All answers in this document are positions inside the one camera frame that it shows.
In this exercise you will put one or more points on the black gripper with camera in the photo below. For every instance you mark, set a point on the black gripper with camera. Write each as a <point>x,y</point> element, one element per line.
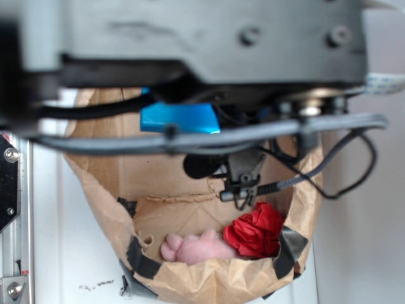
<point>240,172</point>

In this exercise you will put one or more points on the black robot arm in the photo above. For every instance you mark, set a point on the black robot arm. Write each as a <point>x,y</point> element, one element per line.
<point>274,70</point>

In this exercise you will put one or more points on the brown paper bag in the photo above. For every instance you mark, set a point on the brown paper bag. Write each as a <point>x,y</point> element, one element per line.
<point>139,200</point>

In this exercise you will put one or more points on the silver corner bracket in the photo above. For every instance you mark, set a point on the silver corner bracket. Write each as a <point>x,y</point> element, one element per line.
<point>12,289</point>

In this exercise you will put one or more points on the red crumpled paper ball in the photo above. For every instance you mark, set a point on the red crumpled paper ball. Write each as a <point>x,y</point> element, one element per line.
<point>256,234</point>

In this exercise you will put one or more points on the blue block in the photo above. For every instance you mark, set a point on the blue block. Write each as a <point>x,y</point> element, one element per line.
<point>189,118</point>

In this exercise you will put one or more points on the pink plush toy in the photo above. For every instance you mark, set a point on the pink plush toy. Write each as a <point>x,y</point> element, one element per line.
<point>192,249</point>

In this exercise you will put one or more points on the aluminium extrusion rail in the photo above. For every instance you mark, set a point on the aluminium extrusion rail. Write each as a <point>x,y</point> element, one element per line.
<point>17,240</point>

